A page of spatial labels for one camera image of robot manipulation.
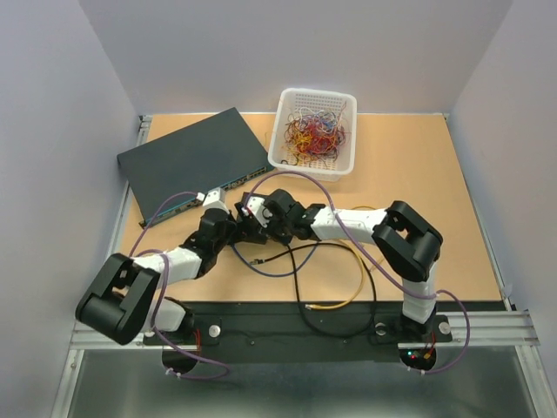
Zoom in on tangled colourful wires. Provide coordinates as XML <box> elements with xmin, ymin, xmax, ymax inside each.
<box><xmin>278</xmin><ymin>108</ymin><xmax>352</xmax><ymax>168</ymax></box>

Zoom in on large dark network switch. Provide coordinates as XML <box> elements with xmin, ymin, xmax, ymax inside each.
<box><xmin>117</xmin><ymin>108</ymin><xmax>272</xmax><ymax>227</ymax></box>

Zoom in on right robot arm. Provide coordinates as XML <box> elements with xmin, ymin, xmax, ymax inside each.
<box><xmin>246</xmin><ymin>189</ymin><xmax>443</xmax><ymax>340</ymax></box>

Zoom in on aluminium frame rail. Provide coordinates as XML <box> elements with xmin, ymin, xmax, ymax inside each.
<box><xmin>70</xmin><ymin>311</ymin><xmax>540</xmax><ymax>350</ymax></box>

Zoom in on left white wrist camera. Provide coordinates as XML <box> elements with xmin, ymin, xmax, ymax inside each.
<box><xmin>196</xmin><ymin>187</ymin><xmax>228</xmax><ymax>212</ymax></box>

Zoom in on black ethernet cable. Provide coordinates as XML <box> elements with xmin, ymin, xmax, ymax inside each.
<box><xmin>251</xmin><ymin>242</ymin><xmax>376</xmax><ymax>337</ymax></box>

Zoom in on white plastic basket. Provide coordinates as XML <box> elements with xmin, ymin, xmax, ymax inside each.
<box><xmin>268</xmin><ymin>88</ymin><xmax>358</xmax><ymax>182</ymax></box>

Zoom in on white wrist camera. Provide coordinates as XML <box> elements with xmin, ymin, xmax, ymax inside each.
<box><xmin>196</xmin><ymin>187</ymin><xmax>228</xmax><ymax>212</ymax></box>
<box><xmin>245</xmin><ymin>196</ymin><xmax>273</xmax><ymax>228</ymax></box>

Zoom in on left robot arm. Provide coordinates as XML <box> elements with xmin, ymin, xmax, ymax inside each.
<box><xmin>75</xmin><ymin>203</ymin><xmax>266</xmax><ymax>345</ymax></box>

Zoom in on yellow ethernet cable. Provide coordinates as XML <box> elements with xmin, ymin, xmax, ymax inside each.
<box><xmin>306</xmin><ymin>205</ymin><xmax>388</xmax><ymax>311</ymax></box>

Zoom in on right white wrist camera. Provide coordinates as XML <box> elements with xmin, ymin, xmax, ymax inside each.
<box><xmin>245</xmin><ymin>196</ymin><xmax>273</xmax><ymax>228</ymax></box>

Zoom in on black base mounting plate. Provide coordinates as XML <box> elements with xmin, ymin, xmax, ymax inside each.
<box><xmin>163</xmin><ymin>301</ymin><xmax>453</xmax><ymax>364</ymax></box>

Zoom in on blue ethernet cable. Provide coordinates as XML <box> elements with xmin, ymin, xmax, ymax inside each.
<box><xmin>230</xmin><ymin>242</ymin><xmax>314</xmax><ymax>278</ymax></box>

